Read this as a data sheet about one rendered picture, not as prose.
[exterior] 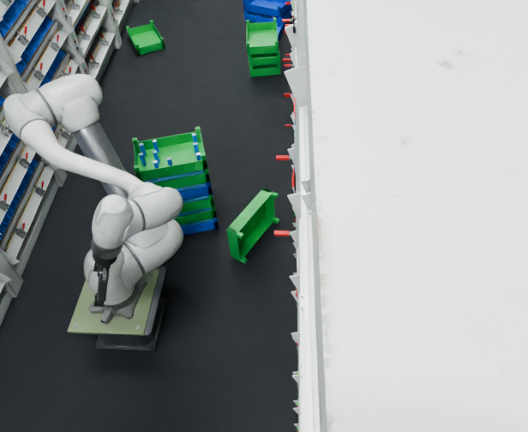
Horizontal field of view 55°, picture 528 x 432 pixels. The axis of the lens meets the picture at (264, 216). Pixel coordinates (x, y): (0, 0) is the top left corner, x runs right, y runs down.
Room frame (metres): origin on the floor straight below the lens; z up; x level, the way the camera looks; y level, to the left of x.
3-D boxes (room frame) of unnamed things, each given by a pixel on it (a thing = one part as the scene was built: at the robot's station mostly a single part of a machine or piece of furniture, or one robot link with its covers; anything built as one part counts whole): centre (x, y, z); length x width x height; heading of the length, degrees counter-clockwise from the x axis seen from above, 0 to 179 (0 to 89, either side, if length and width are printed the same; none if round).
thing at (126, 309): (1.11, 0.60, 0.24); 0.22 x 0.18 x 0.06; 165
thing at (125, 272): (1.13, 0.59, 0.38); 0.18 x 0.16 x 0.22; 127
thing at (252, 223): (1.53, 0.05, 0.10); 0.30 x 0.08 x 0.20; 143
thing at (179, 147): (1.69, 0.39, 0.44); 0.30 x 0.20 x 0.08; 99
